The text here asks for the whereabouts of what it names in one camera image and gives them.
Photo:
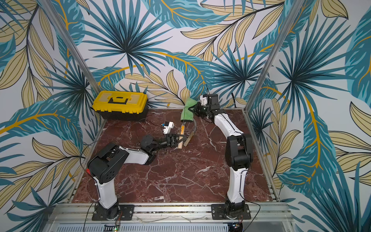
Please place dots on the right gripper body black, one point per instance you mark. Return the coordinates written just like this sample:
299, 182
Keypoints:
198, 108

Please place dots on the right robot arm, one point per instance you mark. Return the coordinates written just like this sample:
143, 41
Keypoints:
238, 150

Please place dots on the aluminium front rail frame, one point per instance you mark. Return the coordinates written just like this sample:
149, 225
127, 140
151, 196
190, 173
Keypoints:
173, 217

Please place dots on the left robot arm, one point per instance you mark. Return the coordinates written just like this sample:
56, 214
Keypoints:
107, 163

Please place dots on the green rag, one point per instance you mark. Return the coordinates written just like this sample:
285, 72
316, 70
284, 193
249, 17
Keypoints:
187, 115

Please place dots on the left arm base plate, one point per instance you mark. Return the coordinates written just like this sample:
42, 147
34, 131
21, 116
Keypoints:
116, 212

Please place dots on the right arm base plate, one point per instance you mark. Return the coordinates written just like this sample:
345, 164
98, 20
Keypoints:
230, 212

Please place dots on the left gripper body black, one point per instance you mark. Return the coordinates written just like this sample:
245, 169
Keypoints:
167, 143

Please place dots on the yellow black toolbox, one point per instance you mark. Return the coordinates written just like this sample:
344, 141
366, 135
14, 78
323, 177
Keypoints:
120, 105

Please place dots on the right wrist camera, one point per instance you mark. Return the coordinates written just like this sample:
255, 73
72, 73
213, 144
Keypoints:
204, 100

